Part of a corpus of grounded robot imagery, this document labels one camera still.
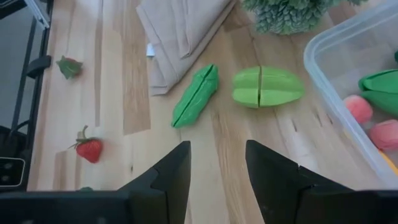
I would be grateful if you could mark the light green toy star fruit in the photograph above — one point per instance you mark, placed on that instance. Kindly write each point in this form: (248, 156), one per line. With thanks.
(273, 87)

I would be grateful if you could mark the artificial succulent in patterned pot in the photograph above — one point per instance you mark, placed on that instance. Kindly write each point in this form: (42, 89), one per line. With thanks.
(289, 15)

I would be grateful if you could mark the pink toy peach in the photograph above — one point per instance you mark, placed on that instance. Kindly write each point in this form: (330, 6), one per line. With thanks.
(385, 135)
(359, 109)

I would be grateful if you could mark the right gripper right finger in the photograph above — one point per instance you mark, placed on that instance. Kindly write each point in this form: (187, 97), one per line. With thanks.
(273, 186)

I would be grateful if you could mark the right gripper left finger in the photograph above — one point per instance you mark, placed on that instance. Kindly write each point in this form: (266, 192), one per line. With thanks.
(168, 193)

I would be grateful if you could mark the small black camera box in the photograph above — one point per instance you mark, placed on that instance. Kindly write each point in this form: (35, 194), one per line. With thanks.
(11, 172)

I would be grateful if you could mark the folded beige cloth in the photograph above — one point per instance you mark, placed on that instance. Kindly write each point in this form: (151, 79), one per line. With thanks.
(180, 31)

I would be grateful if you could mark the black aluminium table frame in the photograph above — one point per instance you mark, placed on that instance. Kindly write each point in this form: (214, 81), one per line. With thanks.
(38, 66)

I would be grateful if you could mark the green toy cucumber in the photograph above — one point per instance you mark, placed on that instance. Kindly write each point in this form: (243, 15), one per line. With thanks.
(382, 90)

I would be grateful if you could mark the red toy strawberry with stem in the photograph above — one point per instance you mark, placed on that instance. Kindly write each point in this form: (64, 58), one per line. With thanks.
(90, 151)

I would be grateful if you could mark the clear plastic tupperware container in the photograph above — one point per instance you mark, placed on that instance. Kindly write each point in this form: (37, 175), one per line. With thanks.
(342, 46)

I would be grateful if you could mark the green toy pea pod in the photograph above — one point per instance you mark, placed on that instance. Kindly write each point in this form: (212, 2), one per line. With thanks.
(194, 98)

